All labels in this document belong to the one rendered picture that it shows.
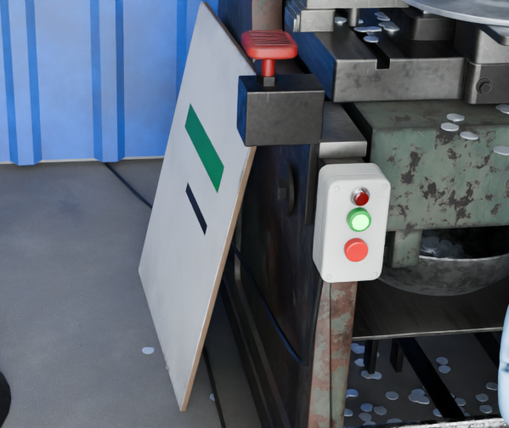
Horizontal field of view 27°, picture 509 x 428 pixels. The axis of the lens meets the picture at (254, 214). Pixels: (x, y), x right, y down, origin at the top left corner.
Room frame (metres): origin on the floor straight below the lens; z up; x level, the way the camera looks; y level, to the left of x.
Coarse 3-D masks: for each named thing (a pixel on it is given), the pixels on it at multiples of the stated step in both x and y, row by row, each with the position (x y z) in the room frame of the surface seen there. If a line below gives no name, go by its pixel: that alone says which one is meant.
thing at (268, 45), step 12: (252, 36) 1.22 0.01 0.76; (264, 36) 1.22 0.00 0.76; (276, 36) 1.22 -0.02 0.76; (288, 36) 1.23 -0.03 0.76; (252, 48) 1.18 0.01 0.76; (264, 48) 1.18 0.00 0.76; (276, 48) 1.18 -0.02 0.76; (288, 48) 1.18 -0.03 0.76; (264, 60) 1.20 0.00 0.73; (264, 72) 1.20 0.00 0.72
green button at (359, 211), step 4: (356, 208) 1.11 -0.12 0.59; (360, 208) 1.11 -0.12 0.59; (364, 208) 1.11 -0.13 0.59; (348, 212) 1.11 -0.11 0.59; (352, 212) 1.10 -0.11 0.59; (356, 212) 1.10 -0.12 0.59; (360, 212) 1.10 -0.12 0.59; (364, 212) 1.10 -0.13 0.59; (368, 212) 1.11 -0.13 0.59; (348, 216) 1.10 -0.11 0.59; (352, 216) 1.10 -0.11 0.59; (356, 216) 1.10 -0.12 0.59; (368, 216) 1.10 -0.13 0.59; (348, 220) 1.10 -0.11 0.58; (352, 220) 1.10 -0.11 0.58; (348, 224) 1.10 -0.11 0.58; (352, 224) 1.10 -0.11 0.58; (368, 224) 1.10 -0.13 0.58; (352, 228) 1.10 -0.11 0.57; (364, 228) 1.10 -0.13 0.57
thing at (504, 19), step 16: (416, 0) 1.33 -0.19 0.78; (432, 0) 1.33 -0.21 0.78; (448, 0) 1.34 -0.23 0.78; (464, 0) 1.34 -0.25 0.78; (480, 0) 1.33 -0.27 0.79; (496, 0) 1.33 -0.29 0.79; (448, 16) 1.26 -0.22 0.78; (464, 16) 1.25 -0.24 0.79; (480, 16) 1.27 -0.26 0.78; (496, 16) 1.27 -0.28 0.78
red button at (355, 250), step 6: (348, 240) 1.11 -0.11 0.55; (354, 240) 1.10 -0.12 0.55; (360, 240) 1.11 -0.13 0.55; (348, 246) 1.10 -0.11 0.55; (354, 246) 1.10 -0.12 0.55; (360, 246) 1.10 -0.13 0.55; (366, 246) 1.10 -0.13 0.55; (348, 252) 1.10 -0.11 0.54; (354, 252) 1.10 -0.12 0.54; (360, 252) 1.10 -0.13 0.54; (366, 252) 1.10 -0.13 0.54; (348, 258) 1.10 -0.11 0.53; (354, 258) 1.10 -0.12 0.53; (360, 258) 1.10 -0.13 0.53
